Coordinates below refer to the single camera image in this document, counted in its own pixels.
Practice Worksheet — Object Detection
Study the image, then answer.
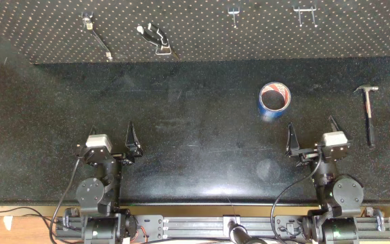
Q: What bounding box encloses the black pegboard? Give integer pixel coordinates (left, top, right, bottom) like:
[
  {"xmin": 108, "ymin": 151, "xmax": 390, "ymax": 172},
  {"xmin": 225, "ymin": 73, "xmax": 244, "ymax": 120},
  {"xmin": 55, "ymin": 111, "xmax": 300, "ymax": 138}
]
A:
[{"xmin": 0, "ymin": 0, "xmax": 390, "ymax": 65}]

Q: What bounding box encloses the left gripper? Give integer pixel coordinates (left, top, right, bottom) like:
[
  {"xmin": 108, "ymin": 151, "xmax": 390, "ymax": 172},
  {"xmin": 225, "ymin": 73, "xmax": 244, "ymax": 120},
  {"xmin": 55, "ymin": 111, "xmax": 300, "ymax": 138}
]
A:
[{"xmin": 75, "ymin": 121, "xmax": 144, "ymax": 167}]

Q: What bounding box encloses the roll of blue tape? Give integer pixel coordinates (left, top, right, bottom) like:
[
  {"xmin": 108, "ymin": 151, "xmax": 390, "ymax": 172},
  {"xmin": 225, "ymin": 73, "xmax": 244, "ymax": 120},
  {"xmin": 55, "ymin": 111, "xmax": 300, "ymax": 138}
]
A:
[{"xmin": 257, "ymin": 81, "xmax": 293, "ymax": 123}]

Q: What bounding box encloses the black cable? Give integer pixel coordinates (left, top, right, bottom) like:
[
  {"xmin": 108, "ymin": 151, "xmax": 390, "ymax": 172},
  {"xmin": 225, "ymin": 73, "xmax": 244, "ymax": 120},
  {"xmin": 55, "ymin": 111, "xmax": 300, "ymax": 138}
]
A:
[
  {"xmin": 269, "ymin": 152, "xmax": 324, "ymax": 244},
  {"xmin": 48, "ymin": 157, "xmax": 81, "ymax": 244}
]

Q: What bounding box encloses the wrench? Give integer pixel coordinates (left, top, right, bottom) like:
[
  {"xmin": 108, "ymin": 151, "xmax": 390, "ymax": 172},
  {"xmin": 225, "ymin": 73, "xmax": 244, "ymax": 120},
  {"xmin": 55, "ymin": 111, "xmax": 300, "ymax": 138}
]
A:
[{"xmin": 82, "ymin": 14, "xmax": 114, "ymax": 62}]

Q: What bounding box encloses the hammer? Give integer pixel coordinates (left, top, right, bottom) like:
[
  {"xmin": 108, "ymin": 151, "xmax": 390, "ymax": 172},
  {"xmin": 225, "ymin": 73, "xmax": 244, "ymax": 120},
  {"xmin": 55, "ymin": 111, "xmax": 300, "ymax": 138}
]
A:
[{"xmin": 353, "ymin": 84, "xmax": 380, "ymax": 150}]

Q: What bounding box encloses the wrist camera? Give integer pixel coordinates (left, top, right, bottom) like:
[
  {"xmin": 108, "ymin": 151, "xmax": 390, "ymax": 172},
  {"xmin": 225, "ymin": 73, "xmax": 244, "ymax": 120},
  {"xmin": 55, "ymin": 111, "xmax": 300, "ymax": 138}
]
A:
[
  {"xmin": 85, "ymin": 134, "xmax": 113, "ymax": 154},
  {"xmin": 320, "ymin": 131, "xmax": 349, "ymax": 148}
]

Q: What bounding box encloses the mounting rail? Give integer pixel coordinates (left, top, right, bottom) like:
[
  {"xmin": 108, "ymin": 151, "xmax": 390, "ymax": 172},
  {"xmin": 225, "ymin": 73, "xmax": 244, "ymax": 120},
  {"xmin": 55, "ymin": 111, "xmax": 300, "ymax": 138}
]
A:
[{"xmin": 53, "ymin": 205, "xmax": 390, "ymax": 244}]

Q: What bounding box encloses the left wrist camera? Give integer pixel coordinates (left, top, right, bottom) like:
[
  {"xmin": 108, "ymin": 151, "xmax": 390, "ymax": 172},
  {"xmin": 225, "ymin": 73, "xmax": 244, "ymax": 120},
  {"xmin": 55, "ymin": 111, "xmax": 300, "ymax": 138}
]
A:
[{"xmin": 85, "ymin": 134, "xmax": 113, "ymax": 154}]

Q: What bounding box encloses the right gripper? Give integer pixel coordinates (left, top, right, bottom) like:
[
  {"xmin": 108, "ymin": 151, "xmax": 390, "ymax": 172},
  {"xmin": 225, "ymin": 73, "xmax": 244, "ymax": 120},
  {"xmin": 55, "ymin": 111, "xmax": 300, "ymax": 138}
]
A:
[{"xmin": 285, "ymin": 115, "xmax": 352, "ymax": 167}]

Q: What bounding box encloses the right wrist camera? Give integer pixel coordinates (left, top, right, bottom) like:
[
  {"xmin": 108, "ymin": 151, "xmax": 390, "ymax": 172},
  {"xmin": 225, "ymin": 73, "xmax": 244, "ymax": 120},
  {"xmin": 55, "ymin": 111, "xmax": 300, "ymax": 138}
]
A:
[{"xmin": 320, "ymin": 131, "xmax": 349, "ymax": 148}]

